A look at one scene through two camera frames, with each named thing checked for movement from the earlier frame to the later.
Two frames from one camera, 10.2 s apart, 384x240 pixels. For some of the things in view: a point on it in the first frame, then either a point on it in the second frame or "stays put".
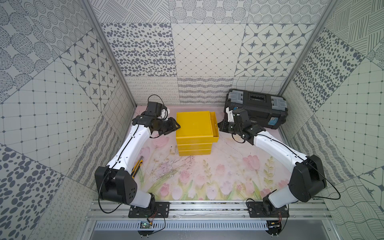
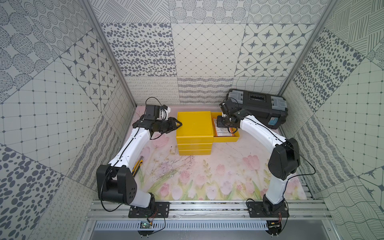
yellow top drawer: (195, 139) -> (235, 138)
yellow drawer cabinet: (195, 132) stays put
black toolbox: (269, 111) stays put
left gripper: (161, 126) stays put
